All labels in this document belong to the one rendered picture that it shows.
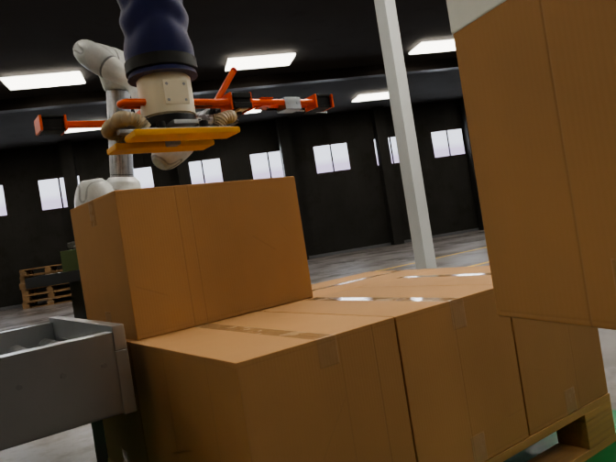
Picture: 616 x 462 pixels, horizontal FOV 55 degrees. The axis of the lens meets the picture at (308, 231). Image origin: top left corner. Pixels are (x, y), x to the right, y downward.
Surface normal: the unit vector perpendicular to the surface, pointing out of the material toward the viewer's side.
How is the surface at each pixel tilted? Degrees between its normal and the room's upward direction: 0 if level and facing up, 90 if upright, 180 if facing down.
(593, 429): 90
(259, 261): 90
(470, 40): 90
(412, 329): 90
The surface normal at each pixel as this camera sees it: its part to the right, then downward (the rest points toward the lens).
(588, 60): -0.92, 0.15
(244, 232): 0.61, -0.10
